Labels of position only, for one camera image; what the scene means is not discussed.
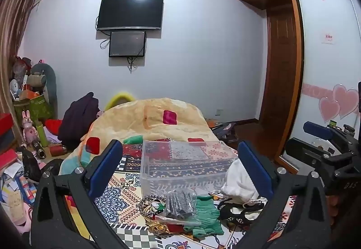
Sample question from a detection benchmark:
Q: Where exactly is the pile of papers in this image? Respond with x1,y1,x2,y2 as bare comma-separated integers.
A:
0,150,38,211

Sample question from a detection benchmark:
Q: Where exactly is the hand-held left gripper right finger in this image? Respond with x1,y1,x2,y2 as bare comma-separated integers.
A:
234,141,332,249

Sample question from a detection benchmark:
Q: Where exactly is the small wall monitor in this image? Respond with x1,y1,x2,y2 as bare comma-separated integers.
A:
109,30,147,58

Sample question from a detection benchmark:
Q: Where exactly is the red cushion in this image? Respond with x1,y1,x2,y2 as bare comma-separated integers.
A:
44,119,63,135

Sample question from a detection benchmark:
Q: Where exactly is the small green cloth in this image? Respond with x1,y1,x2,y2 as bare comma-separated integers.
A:
123,135,144,145

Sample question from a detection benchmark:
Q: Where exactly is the wall television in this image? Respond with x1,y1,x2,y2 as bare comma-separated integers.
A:
96,0,164,32

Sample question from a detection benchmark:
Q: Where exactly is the green bottle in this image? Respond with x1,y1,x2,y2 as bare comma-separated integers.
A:
35,122,50,148

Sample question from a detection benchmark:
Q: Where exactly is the grey plush toy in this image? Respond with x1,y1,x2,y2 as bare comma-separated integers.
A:
29,63,57,106

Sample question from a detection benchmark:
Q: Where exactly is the white wardrobe sliding door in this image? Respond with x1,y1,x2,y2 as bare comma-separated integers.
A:
279,0,361,174

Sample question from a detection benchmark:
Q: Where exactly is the red thermos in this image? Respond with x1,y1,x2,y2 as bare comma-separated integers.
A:
50,145,67,157

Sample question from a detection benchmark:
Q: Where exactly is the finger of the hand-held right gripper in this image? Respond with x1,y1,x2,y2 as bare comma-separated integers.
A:
285,138,340,166
303,121,354,141

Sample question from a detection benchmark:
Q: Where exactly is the yellow fleece blanket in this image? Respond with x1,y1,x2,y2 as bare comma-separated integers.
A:
59,97,218,177

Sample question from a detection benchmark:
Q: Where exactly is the striped curtain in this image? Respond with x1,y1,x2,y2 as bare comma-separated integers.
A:
0,0,46,154

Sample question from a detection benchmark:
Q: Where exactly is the green gift bag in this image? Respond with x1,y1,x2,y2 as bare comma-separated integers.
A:
28,95,53,123

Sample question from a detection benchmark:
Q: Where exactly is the bag of black hair ties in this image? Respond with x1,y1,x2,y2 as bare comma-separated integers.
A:
154,188,202,225

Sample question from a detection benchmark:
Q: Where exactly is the beaded bracelet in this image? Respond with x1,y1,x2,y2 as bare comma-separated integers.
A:
139,194,166,216

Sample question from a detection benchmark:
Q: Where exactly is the black patterned cloth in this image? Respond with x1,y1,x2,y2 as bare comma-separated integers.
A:
218,198,268,229

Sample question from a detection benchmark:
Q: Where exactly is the gold yellow trinket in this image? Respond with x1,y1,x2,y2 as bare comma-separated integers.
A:
149,221,167,235

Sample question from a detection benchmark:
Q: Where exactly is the clear plastic storage box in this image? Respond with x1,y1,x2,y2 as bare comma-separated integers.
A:
140,140,240,199

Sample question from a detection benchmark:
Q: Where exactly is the red box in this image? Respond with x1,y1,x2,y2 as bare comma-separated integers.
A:
0,113,14,137

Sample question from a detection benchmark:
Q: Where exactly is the black plastic bag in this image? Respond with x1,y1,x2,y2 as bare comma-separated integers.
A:
21,147,43,182

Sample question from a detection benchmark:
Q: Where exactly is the dark jacket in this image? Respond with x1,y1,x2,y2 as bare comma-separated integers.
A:
58,92,100,151

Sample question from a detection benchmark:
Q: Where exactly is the white cloth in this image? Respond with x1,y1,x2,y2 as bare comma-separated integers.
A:
221,159,267,205

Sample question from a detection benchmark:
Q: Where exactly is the green knitted cloth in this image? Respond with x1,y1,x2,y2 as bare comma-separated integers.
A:
183,195,225,238

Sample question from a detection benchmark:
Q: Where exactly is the black flashlight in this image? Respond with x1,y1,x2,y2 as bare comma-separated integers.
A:
31,140,47,160

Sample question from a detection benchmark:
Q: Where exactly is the wooden door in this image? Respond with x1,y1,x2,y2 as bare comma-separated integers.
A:
258,3,300,160

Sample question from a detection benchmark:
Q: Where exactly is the patterned bed sheet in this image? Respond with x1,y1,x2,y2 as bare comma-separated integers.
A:
64,140,300,249

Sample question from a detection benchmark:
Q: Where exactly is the pink rabbit toy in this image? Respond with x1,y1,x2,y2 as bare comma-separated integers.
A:
22,110,39,144

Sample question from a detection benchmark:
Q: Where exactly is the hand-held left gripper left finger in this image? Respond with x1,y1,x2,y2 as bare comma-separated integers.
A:
30,140,127,249

